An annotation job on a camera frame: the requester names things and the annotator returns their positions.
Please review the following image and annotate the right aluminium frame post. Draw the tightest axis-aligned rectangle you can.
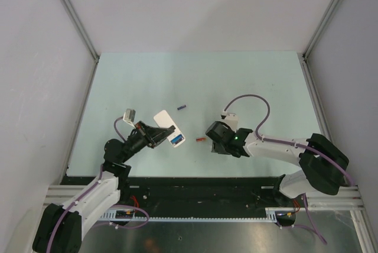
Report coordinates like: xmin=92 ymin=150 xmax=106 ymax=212
xmin=301 ymin=0 xmax=360 ymax=61

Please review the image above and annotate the slotted cable duct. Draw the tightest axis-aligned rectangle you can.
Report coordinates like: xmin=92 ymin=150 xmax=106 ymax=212
xmin=99 ymin=208 xmax=295 ymax=223

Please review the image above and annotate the aluminium frame post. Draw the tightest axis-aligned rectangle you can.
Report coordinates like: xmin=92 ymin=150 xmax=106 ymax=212
xmin=301 ymin=0 xmax=360 ymax=61
xmin=44 ymin=0 xmax=100 ymax=61

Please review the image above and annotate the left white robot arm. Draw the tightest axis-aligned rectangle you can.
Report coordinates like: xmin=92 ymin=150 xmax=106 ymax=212
xmin=32 ymin=121 xmax=178 ymax=252

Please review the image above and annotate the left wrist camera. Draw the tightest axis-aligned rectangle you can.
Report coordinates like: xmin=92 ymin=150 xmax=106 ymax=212
xmin=122 ymin=109 xmax=136 ymax=127

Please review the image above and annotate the left aluminium frame post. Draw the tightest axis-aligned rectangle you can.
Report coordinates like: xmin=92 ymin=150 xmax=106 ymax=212
xmin=44 ymin=0 xmax=100 ymax=61

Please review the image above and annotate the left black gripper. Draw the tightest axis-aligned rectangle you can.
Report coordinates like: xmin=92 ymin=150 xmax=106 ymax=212
xmin=120 ymin=121 xmax=174 ymax=163

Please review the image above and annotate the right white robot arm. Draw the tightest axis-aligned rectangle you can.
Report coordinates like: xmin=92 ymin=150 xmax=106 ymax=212
xmin=206 ymin=121 xmax=349 ymax=206

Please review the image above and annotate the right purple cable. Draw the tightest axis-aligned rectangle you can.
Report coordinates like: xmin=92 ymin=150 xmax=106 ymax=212
xmin=224 ymin=94 xmax=357 ymax=245

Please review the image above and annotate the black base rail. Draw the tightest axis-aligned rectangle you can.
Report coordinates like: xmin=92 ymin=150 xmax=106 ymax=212
xmin=60 ymin=176 xmax=314 ymax=218

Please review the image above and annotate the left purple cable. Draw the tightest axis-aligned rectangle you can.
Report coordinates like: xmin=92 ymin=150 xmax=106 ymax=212
xmin=47 ymin=116 xmax=150 ymax=253

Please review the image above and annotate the purple cable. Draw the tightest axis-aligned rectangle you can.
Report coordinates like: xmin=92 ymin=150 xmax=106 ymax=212
xmin=224 ymin=94 xmax=357 ymax=245
xmin=47 ymin=116 xmax=150 ymax=253

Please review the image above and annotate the red white remote control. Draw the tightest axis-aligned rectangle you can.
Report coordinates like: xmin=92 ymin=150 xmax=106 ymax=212
xmin=154 ymin=110 xmax=185 ymax=148

